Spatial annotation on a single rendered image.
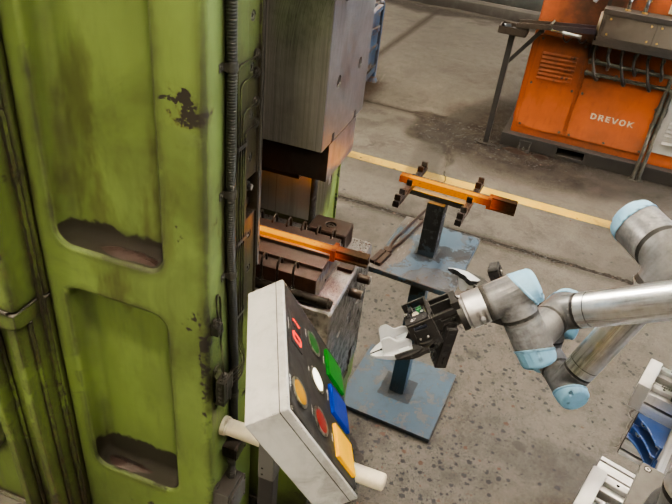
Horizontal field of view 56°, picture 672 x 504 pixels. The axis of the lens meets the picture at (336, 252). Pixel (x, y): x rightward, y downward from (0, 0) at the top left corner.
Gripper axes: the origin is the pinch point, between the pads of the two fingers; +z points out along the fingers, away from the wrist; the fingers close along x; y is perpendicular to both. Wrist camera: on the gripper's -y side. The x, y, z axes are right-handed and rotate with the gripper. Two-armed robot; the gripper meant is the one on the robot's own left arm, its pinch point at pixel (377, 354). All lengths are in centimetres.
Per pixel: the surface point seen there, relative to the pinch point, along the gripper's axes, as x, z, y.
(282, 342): 11.5, 11.1, 22.5
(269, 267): -40.9, 22.9, 4.0
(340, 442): 20.2, 9.7, 2.6
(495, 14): -744, -196, -230
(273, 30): -36, -7, 59
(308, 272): -39.0, 14.0, -1.0
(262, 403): 23.8, 15.1, 22.5
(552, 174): -297, -110, -186
